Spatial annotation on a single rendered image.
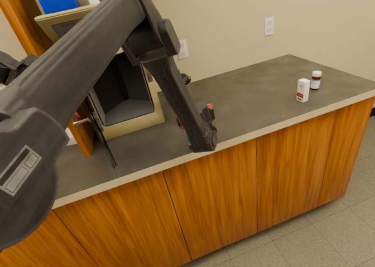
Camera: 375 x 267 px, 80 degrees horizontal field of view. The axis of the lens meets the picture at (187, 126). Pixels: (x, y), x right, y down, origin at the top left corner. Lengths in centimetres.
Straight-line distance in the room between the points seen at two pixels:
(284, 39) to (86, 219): 166
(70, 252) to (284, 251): 123
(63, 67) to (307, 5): 179
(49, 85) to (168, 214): 101
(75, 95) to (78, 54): 5
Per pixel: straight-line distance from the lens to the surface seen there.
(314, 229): 185
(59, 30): 95
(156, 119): 114
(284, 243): 176
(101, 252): 132
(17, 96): 23
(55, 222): 113
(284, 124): 108
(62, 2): 90
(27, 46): 96
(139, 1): 45
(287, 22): 185
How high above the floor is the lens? 153
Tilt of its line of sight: 33 degrees down
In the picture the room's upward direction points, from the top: 12 degrees counter-clockwise
